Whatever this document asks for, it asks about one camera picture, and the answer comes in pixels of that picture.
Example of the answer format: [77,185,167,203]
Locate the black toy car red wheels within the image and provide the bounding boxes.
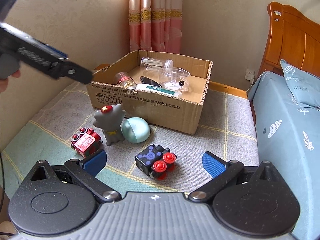
[135,144,177,180]

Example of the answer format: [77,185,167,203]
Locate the person's left hand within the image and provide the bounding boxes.
[0,70,21,93]

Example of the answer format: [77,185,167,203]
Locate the white wall socket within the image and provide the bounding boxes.
[244,69,255,83]

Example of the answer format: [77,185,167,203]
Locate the cardboard box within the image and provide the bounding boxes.
[86,50,213,135]

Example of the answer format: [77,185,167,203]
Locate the red robot toy car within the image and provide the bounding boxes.
[71,127,103,157]

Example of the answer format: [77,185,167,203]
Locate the grey cat figurine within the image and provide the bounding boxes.
[93,104,125,146]

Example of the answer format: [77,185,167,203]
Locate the plaid blanket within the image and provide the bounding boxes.
[0,81,259,205]

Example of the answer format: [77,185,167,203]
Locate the mint green egg-shaped case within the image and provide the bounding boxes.
[122,117,151,143]

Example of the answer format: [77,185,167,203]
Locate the clear round plastic jar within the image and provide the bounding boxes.
[140,57,165,72]

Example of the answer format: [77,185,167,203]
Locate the bed with blue sheet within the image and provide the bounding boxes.
[247,71,320,240]

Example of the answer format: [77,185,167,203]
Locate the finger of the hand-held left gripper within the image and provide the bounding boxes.
[54,59,93,85]
[42,42,69,61]

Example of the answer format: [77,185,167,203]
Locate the wooden bed headboard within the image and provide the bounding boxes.
[257,2,320,80]

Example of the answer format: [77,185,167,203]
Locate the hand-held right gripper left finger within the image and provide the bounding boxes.
[19,149,122,203]

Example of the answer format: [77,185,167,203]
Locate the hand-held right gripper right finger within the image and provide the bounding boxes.
[187,151,291,202]

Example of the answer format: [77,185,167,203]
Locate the small black tool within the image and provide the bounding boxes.
[139,76,160,87]

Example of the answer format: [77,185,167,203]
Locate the amber bottle gold capsules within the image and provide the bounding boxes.
[114,72,137,90]

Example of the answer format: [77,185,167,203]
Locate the white tube dark green label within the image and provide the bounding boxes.
[135,83,185,98]

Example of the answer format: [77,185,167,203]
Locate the blue flower print pillow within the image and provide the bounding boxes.
[280,59,320,110]

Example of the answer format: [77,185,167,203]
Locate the clear square container red label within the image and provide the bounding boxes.
[159,68,191,92]

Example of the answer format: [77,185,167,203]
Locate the pink patterned curtain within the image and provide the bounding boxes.
[129,0,183,54]

